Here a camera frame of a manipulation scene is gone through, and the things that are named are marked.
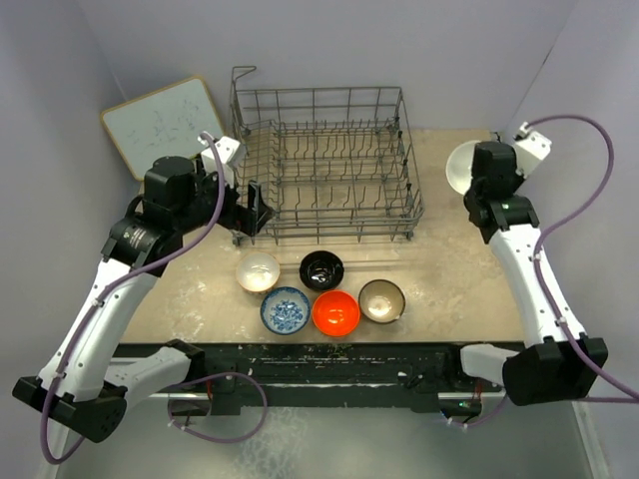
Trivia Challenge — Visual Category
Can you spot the black glossy bowl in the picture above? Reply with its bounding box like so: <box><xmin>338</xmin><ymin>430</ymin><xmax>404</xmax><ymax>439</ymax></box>
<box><xmin>299</xmin><ymin>250</ymin><xmax>344</xmax><ymax>292</ymax></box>

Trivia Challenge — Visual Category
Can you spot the white ceramic bowl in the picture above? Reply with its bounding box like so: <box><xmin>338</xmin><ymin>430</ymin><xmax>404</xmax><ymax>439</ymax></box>
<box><xmin>445</xmin><ymin>140</ymin><xmax>479</xmax><ymax>196</ymax></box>

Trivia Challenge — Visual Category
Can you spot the blue white patterned bowl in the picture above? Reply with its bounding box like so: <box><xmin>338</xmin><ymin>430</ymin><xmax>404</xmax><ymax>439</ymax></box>
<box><xmin>260</xmin><ymin>286</ymin><xmax>312</xmax><ymax>335</ymax></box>

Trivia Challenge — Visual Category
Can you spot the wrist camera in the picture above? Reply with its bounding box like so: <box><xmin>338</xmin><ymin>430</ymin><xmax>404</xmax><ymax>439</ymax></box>
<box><xmin>511</xmin><ymin>122</ymin><xmax>552</xmax><ymax>179</ymax></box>
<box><xmin>198</xmin><ymin>132</ymin><xmax>246</xmax><ymax>188</ymax></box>

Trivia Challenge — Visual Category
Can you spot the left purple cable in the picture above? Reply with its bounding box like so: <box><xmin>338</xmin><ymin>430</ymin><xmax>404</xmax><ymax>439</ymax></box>
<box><xmin>39</xmin><ymin>132</ymin><xmax>269</xmax><ymax>465</ymax></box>

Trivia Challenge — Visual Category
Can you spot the orange bowl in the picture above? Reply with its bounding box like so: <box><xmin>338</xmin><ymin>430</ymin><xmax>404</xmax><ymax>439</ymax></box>
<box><xmin>312</xmin><ymin>290</ymin><xmax>360</xmax><ymax>337</ymax></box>

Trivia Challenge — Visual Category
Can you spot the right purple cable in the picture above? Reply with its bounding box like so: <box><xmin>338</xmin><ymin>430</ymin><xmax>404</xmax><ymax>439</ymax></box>
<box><xmin>446</xmin><ymin>114</ymin><xmax>639</xmax><ymax>430</ymax></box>

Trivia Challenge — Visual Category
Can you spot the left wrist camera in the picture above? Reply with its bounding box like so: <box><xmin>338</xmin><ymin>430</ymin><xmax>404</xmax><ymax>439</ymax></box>
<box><xmin>198</xmin><ymin>132</ymin><xmax>246</xmax><ymax>188</ymax></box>

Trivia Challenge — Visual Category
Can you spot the brown rimmed cream bowl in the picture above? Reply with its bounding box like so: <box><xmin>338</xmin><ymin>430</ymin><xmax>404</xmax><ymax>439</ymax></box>
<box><xmin>357</xmin><ymin>279</ymin><xmax>406</xmax><ymax>324</ymax></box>

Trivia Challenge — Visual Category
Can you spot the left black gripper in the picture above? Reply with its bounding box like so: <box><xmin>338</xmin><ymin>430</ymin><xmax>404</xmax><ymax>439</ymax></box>
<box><xmin>174</xmin><ymin>159</ymin><xmax>274</xmax><ymax>236</ymax></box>

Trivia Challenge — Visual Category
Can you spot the purple cable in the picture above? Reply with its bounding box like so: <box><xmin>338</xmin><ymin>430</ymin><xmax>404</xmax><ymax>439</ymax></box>
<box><xmin>39</xmin><ymin>132</ymin><xmax>269</xmax><ymax>465</ymax></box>
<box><xmin>446</xmin><ymin>114</ymin><xmax>639</xmax><ymax>430</ymax></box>

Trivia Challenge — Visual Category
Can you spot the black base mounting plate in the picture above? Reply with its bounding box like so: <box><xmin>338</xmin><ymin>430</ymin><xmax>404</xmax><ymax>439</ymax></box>
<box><xmin>114</xmin><ymin>341</ymin><xmax>505</xmax><ymax>413</ymax></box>

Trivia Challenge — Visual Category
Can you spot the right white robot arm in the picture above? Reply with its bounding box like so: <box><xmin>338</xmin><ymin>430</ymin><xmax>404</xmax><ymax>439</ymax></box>
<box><xmin>443</xmin><ymin>141</ymin><xmax>608</xmax><ymax>406</ymax></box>

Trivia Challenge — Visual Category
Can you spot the small whiteboard with wood frame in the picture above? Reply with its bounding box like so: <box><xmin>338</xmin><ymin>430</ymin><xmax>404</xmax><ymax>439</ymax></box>
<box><xmin>101</xmin><ymin>76</ymin><xmax>225</xmax><ymax>182</ymax></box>

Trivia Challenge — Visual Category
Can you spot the grey wire dish rack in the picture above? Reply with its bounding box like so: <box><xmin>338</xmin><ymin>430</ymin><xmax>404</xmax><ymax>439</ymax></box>
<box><xmin>230</xmin><ymin>66</ymin><xmax>424</xmax><ymax>242</ymax></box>

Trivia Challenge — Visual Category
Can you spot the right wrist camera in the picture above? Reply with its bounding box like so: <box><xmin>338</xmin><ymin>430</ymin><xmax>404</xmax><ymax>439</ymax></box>
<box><xmin>511</xmin><ymin>122</ymin><xmax>552</xmax><ymax>179</ymax></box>

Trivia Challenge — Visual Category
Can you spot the beige white bowl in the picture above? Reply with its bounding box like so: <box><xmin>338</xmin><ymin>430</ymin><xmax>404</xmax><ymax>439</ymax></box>
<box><xmin>236</xmin><ymin>251</ymin><xmax>281</xmax><ymax>293</ymax></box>

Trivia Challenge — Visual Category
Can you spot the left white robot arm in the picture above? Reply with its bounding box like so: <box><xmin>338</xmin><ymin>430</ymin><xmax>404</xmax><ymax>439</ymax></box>
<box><xmin>12</xmin><ymin>152</ymin><xmax>271</xmax><ymax>446</ymax></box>

